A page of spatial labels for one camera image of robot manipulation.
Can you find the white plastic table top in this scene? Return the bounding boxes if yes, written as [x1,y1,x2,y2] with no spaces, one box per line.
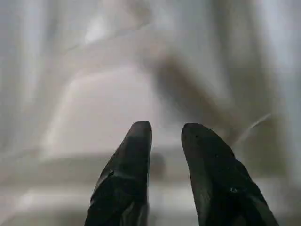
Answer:
[0,0,301,226]

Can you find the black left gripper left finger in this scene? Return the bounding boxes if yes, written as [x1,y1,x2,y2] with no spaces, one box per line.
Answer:
[84,120,153,226]

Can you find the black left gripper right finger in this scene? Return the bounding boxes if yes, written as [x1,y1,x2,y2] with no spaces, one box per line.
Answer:
[180,122,281,226]

